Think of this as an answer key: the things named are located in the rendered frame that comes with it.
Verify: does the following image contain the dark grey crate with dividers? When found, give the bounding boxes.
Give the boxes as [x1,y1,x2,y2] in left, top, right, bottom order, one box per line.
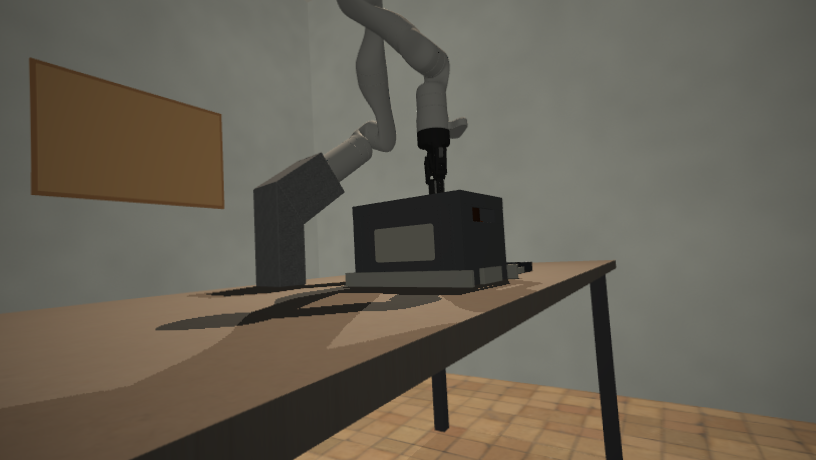
[354,190,508,285]

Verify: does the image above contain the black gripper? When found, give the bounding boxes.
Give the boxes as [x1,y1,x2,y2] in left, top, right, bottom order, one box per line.
[417,127,450,194]

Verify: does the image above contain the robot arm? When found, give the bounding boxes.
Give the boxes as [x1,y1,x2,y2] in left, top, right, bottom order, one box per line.
[324,0,468,182]

